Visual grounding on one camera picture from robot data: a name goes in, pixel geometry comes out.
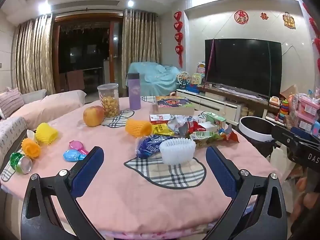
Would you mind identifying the green yellow toy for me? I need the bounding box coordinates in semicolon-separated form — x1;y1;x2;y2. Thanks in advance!
191;73;205;85

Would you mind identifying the red snack packet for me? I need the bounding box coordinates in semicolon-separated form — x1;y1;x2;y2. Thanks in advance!
221;127;240;143

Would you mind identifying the yellow snack packet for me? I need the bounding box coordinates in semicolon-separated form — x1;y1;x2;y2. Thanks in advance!
151;123;175;137

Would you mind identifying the white plastic bag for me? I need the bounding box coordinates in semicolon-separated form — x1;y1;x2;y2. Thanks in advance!
270;146;297;180

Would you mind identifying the purple drinking bottle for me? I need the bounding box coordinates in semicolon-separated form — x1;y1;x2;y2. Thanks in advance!
127;73;142;110

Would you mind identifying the clear snack jar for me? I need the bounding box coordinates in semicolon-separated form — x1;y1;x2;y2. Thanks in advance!
97;83;120;118

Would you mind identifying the wooden glass sliding door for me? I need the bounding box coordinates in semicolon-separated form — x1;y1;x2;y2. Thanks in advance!
52;14;124;93

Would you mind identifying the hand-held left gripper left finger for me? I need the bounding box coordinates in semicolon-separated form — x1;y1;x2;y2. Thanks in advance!
20;146;113;240

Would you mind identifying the red heart garland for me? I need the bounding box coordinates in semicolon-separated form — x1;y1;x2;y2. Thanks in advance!
302;2;320;73
173;11;184;68

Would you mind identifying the stacking ring toy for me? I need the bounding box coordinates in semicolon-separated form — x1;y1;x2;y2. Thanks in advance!
279;99;290;120

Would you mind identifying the blue plastic toy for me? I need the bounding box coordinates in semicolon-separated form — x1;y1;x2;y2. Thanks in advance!
63;149;87;161

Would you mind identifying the striped cushion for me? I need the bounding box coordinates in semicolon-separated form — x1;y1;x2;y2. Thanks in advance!
0;87;25;119

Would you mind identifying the gold figure wall decoration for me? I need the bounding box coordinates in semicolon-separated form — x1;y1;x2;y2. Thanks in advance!
282;12;297;29

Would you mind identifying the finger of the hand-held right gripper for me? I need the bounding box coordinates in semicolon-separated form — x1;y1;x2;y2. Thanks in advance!
291;126;320;144
271;125;320;153

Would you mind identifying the small orange foam net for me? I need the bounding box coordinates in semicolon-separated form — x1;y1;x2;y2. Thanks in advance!
21;138;41;158

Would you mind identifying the blue snack bag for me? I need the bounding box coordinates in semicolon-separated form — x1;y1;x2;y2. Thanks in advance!
136;134;175;159

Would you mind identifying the beige patterned curtain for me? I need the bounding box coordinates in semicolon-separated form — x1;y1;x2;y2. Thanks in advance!
122;9;162;89
14;14;55;94

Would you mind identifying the white bin with black bag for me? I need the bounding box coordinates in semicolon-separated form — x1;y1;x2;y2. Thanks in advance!
239;116;278;158

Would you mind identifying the red yellow apple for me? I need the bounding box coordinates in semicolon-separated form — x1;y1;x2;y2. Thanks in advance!
83;105;105;127

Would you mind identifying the sofa with pink cover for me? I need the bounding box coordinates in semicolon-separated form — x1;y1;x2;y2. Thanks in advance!
0;87;87;170

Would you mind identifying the round red wall decoration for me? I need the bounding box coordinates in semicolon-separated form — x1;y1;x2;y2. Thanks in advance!
234;10;249;25

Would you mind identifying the person's right hand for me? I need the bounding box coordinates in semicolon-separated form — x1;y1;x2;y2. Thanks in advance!
292;176;320;223

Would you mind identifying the green snack packet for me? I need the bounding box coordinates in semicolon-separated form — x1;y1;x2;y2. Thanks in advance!
189;131;225;148

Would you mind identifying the armchair under turquoise cloth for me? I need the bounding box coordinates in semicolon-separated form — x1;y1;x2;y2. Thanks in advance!
127;62;184;97

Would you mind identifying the large orange foam net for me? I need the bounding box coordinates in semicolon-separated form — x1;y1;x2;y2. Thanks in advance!
125;119;153;138

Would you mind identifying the pink plastic toy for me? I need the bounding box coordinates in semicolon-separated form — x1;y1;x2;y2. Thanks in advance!
69;140;89;155

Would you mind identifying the yellow foam fruit net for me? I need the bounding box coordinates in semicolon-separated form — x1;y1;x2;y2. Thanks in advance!
35;122;59;145

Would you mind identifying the white foam fruit net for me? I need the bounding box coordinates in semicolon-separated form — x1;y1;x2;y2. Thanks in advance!
159;138;196;165

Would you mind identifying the brown cardboard box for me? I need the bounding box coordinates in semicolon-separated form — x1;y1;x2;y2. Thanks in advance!
280;84;298;100

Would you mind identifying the ferris wheel toy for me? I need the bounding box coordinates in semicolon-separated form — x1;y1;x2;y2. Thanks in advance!
176;71;192;89

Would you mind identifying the green drink can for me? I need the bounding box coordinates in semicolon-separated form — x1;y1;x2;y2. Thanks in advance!
9;152;33;175

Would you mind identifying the white television stand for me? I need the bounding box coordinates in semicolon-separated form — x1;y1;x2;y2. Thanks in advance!
176;87;288;125

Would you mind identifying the black flat television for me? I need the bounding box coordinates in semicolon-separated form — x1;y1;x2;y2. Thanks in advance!
204;39;282;102

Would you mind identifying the blue silver crumpled wrapper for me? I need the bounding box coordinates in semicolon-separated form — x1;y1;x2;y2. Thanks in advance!
218;124;233;136

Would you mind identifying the pink storage box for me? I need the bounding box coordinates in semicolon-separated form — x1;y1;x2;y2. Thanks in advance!
296;94;320;115
294;111;318;130

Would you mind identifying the red white small box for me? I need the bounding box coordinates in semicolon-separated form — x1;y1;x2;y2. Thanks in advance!
149;114;172;125

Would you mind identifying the colourful puzzle box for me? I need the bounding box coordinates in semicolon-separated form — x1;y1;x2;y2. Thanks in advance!
152;96;195;116

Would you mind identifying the green drink carton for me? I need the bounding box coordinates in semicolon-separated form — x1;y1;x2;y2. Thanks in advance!
205;112;227;130

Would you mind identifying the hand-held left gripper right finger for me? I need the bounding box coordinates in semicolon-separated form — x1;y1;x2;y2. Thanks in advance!
205;146;292;240

